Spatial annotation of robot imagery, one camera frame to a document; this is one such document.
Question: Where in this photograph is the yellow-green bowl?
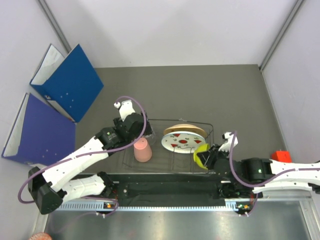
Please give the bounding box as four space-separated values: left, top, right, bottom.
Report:
193 143 210 170

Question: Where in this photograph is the pink plastic cup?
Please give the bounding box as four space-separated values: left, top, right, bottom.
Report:
133 137 152 163

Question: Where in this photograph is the white plate with red pattern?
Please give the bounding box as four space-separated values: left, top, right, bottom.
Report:
161 131 206 154

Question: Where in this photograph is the clear faceted drinking glass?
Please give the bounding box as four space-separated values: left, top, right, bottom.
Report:
143 126 157 146

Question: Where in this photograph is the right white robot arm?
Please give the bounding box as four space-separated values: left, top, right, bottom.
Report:
193 144 320 199

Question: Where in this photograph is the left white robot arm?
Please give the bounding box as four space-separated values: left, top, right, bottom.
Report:
27 112 153 215

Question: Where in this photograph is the beige wooden plate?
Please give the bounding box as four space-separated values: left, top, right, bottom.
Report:
163 123 208 138

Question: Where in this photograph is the red block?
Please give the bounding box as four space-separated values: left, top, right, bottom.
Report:
270 150 292 163

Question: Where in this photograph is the orange mesh object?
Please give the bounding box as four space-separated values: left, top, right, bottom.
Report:
28 232 52 240

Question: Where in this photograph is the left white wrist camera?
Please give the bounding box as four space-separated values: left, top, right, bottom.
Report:
114 99 136 122

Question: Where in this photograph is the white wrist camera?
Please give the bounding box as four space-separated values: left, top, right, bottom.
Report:
218 131 238 157
114 99 136 122

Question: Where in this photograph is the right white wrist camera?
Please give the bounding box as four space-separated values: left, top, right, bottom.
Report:
218 131 238 157

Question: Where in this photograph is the black wire dish rack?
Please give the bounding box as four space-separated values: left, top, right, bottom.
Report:
118 119 214 174

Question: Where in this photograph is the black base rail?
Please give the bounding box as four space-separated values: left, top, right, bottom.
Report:
101 173 253 207

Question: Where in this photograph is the blue ring binder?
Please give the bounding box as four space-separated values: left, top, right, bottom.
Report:
29 44 104 123

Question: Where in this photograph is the purple ring binder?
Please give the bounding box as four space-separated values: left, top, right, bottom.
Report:
1 93 76 166

